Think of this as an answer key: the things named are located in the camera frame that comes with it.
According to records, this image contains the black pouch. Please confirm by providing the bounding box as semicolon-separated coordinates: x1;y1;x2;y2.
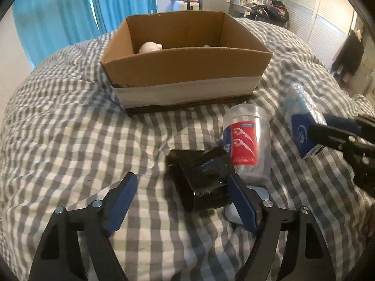
166;147;234;212

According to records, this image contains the white louvered wardrobe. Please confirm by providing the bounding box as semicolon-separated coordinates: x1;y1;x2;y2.
284;0;356;69

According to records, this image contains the blue curtain left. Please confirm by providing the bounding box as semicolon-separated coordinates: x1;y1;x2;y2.
12;0;157;67

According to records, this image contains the white drawer cabinet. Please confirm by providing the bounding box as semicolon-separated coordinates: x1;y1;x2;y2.
173;0;200;11

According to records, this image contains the clear floss pick jar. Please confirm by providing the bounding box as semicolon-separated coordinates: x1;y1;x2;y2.
222;104;271;186

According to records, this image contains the grey checkered bed quilt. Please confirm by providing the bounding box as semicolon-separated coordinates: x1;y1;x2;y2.
1;19;374;280

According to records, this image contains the pile of dark clothes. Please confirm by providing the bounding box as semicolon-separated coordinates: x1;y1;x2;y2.
248;0;290;29

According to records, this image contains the grey mini fridge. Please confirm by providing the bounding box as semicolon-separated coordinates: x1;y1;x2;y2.
199;0;231;13

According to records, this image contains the blue tissue pack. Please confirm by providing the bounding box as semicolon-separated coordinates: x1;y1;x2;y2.
281;83;327;159

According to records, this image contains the hanging black garment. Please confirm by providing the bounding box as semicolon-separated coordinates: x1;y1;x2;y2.
330;30;364;82

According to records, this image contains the white earbud case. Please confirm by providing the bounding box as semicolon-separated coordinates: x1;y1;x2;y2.
223;185;270;226

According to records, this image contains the brown cardboard box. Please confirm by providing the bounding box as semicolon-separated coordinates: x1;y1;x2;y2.
100;11;273;116

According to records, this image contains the white plastic bottle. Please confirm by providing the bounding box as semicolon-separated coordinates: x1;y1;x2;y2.
139;41;163;54

